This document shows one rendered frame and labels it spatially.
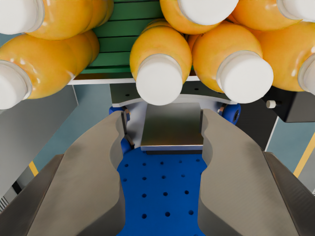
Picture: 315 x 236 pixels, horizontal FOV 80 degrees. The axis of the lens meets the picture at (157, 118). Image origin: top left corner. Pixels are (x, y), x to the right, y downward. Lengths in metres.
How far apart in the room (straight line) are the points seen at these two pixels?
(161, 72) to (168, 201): 0.19
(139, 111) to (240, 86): 0.25
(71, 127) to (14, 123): 0.73
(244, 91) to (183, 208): 0.18
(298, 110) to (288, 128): 1.46
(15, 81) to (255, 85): 0.21
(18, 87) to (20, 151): 0.87
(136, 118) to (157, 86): 0.23
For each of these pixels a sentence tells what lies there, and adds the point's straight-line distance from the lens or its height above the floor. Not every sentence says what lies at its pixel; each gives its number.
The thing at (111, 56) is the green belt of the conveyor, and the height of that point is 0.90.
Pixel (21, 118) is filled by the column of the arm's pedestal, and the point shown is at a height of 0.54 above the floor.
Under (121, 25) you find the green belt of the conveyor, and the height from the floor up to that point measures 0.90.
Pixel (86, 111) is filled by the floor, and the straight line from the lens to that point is 1.57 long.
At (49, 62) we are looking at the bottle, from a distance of 0.24.
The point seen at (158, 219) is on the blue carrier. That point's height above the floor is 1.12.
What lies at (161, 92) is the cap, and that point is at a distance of 0.16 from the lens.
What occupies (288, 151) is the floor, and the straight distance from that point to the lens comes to 1.99.
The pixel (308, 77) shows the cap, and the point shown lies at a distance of 0.21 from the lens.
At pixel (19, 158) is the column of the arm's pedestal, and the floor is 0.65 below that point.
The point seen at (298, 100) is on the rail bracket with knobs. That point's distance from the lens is 0.34.
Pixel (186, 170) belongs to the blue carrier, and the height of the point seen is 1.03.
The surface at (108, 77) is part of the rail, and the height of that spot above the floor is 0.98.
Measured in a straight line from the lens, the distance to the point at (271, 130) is 1.55.
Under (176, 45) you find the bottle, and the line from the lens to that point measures 0.19.
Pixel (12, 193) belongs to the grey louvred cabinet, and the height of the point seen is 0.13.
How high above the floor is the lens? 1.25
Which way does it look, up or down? 58 degrees down
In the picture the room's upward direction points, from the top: 176 degrees counter-clockwise
